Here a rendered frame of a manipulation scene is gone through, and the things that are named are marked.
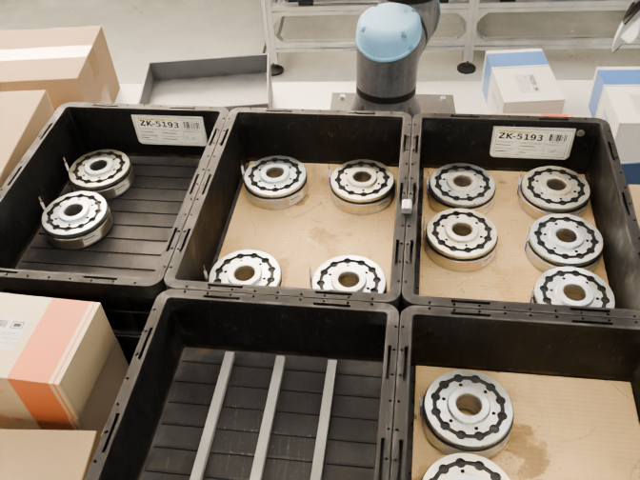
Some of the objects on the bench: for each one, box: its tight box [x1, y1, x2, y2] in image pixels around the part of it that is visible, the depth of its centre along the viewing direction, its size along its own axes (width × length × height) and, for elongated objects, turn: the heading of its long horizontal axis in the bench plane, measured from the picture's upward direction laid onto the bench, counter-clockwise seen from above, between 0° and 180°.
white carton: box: [481, 49, 566, 114], centre depth 143 cm, size 20×12×9 cm, turn 4°
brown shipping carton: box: [0, 26, 120, 112], centre depth 149 cm, size 30×22×16 cm
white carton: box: [588, 67, 640, 161], centre depth 136 cm, size 20×12×9 cm, turn 179°
